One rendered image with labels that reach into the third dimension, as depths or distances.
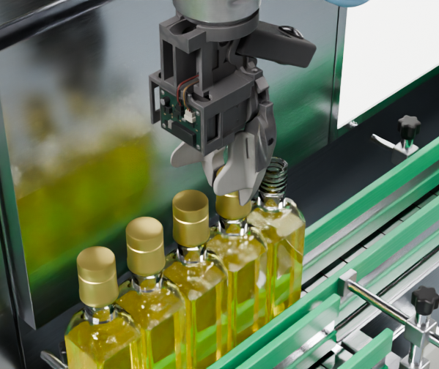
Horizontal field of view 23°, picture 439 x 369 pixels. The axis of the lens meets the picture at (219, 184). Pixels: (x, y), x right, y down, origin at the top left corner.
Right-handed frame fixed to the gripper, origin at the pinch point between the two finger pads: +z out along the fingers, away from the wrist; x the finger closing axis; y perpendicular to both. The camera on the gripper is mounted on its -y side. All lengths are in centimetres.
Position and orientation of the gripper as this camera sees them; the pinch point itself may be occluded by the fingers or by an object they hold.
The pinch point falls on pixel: (233, 180)
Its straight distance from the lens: 103.9
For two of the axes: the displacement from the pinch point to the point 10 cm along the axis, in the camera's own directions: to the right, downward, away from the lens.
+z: 0.0, 7.8, 6.3
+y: -7.2, 4.4, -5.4
